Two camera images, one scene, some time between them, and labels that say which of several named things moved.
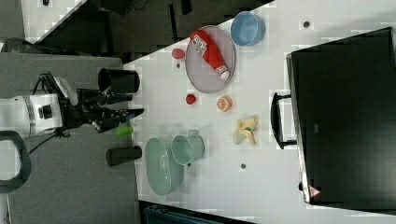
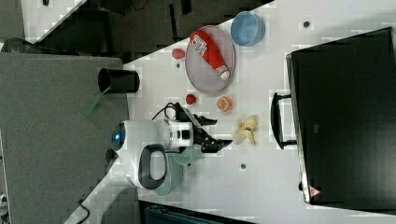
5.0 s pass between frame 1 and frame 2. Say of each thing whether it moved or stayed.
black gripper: moved
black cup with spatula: stayed
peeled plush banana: stayed
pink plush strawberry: stayed
